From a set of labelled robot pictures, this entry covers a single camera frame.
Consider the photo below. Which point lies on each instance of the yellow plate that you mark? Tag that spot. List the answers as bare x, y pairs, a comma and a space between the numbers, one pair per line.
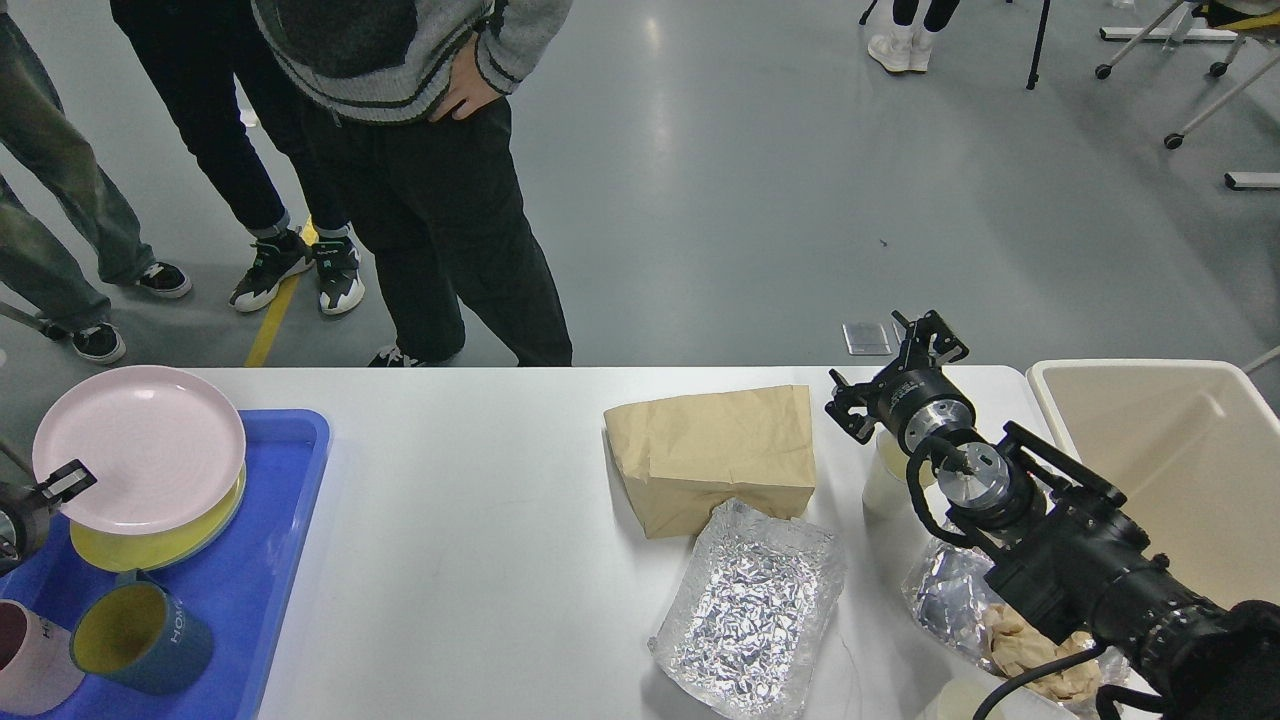
111, 552

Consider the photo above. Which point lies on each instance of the pink mug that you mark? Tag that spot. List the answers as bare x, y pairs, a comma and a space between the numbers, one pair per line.
37, 672

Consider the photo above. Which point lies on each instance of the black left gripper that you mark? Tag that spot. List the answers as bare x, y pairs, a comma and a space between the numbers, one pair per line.
26, 513

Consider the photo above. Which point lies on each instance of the blue-grey mug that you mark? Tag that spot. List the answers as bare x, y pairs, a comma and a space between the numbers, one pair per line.
142, 636

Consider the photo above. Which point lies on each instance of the white paper cup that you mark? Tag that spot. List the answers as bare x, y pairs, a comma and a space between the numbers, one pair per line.
886, 491

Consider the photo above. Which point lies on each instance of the brown paper bag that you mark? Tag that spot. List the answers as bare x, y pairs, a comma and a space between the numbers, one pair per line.
681, 457

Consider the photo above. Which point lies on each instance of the person in grey sweater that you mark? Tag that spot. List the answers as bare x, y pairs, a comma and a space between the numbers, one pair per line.
405, 105

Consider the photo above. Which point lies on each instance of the aluminium foil tray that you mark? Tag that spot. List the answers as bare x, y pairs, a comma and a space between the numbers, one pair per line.
744, 630

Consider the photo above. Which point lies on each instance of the person in olive trousers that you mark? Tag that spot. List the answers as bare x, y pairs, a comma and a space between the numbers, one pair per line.
34, 263

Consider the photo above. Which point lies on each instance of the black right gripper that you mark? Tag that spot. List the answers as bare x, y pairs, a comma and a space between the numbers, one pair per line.
916, 401

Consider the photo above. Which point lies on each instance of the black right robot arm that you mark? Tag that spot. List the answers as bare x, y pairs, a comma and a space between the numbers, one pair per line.
1064, 553

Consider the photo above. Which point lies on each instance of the white lid bottom edge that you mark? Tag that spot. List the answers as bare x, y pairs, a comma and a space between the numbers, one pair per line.
957, 699

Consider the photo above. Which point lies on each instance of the metal floor plate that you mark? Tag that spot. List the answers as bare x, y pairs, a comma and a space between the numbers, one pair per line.
869, 339

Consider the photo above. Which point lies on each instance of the pink plate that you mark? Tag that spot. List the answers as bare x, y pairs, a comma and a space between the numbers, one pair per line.
164, 445

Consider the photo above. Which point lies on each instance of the beige plastic bin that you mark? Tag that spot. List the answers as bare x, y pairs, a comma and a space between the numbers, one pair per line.
1194, 448

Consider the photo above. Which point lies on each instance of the person in white sneakers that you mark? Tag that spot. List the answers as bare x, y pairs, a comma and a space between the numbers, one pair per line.
904, 48

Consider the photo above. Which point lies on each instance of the crumpled foil with paper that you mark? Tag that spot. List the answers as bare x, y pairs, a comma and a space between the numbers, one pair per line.
946, 593

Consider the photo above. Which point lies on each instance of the person in dark jeans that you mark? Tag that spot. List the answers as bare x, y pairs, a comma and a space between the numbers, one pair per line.
201, 56

